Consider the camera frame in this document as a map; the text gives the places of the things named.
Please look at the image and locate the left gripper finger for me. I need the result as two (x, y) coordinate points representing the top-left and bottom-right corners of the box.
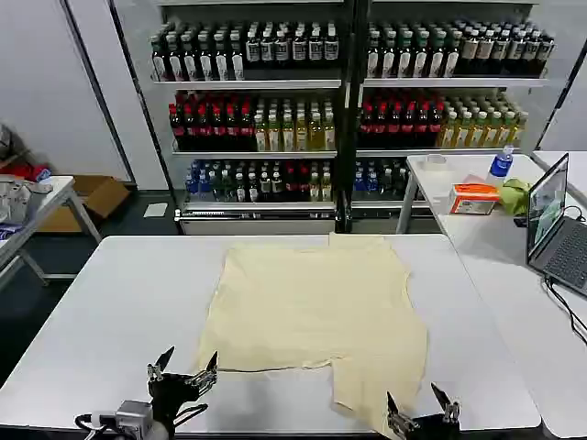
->
(185, 350), (219, 394)
(146, 346), (176, 382)

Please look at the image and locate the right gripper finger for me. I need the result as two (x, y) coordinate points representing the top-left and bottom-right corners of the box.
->
(386, 390), (418, 435)
(431, 382), (461, 423)

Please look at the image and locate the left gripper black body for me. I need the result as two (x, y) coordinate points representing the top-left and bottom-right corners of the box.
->
(147, 373), (203, 427)

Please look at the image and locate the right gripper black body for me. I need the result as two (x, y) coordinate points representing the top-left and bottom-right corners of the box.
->
(389, 414), (461, 440)

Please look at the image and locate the cream yellow shirt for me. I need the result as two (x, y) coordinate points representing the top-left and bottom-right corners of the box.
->
(191, 231), (428, 435)

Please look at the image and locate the brown cardboard box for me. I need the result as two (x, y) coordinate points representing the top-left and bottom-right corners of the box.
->
(36, 175), (132, 233)

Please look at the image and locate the grey open laptop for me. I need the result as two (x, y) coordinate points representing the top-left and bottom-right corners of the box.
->
(526, 153), (587, 298)

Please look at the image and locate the grey metal-legged table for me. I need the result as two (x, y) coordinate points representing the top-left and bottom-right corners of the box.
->
(0, 176), (103, 294)

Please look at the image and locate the orange white tissue box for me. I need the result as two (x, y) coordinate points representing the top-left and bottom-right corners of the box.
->
(448, 181), (501, 215)

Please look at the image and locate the grey plastic bag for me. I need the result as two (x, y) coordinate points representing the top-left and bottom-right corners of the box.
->
(0, 178), (52, 222)

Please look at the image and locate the green cloth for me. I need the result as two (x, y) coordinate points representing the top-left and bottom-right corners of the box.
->
(498, 178), (532, 217)

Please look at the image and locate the red cloth item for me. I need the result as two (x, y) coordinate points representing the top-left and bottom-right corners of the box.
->
(0, 162), (52, 182)

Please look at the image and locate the blue-label water bottle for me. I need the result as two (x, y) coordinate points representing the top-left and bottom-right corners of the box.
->
(488, 145), (515, 182)

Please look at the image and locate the bottle shelf rack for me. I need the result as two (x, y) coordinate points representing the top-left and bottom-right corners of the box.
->
(149, 0), (350, 236)
(352, 0), (559, 234)

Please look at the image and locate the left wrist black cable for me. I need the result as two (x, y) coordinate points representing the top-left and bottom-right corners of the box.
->
(74, 401), (210, 435)

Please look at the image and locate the black laptop cable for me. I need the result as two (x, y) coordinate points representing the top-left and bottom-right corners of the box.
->
(544, 274), (587, 346)

